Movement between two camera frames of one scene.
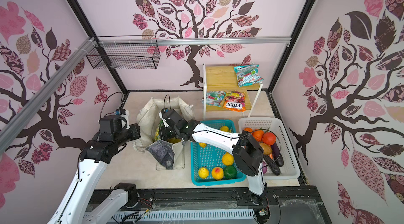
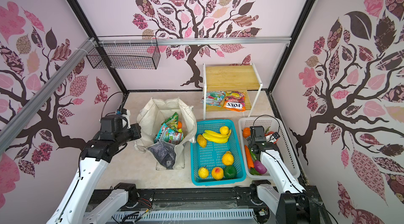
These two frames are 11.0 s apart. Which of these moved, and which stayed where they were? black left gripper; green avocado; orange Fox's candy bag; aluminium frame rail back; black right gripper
Moved: black right gripper
Stayed: green avocado; aluminium frame rail back; orange Fox's candy bag; black left gripper
